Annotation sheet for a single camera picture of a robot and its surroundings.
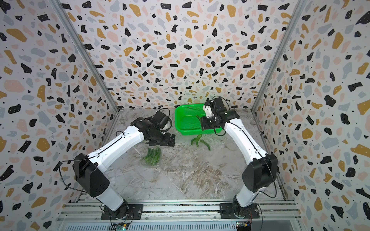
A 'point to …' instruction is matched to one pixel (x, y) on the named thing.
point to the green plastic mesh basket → (188, 120)
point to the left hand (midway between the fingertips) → (170, 142)
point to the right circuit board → (243, 225)
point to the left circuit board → (120, 226)
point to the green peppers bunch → (197, 140)
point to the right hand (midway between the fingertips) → (202, 124)
